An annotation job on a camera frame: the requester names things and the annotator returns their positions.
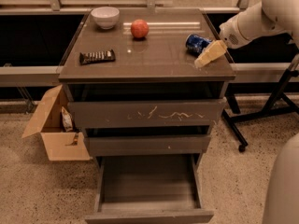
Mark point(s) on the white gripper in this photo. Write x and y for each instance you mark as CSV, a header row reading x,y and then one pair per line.
x,y
232,33

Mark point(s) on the blue pepsi can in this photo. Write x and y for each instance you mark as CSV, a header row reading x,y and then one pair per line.
x,y
196,44

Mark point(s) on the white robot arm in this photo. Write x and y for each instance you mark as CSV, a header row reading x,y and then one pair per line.
x,y
270,17

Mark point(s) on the top grey drawer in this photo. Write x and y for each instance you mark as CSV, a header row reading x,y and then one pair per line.
x,y
146,113

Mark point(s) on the grey drawer cabinet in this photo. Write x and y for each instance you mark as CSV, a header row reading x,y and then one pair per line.
x,y
154,68

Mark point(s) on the middle grey drawer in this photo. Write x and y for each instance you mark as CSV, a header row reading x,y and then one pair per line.
x,y
147,145

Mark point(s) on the open bottom grey drawer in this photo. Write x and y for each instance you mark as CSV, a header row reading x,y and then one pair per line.
x,y
154,189

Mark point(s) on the red apple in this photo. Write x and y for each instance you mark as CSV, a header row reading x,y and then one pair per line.
x,y
139,28

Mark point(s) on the black rolling stand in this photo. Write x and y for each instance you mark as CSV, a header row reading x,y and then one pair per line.
x,y
268,109

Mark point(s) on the white ceramic bowl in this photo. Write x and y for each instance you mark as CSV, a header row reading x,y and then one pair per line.
x,y
105,17

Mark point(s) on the dark snack bar wrapper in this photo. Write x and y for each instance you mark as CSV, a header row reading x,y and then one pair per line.
x,y
102,56

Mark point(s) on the snack bag in box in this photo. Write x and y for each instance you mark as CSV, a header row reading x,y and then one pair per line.
x,y
67,120

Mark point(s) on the open cardboard box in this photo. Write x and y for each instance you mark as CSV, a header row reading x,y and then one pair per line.
x,y
47,120

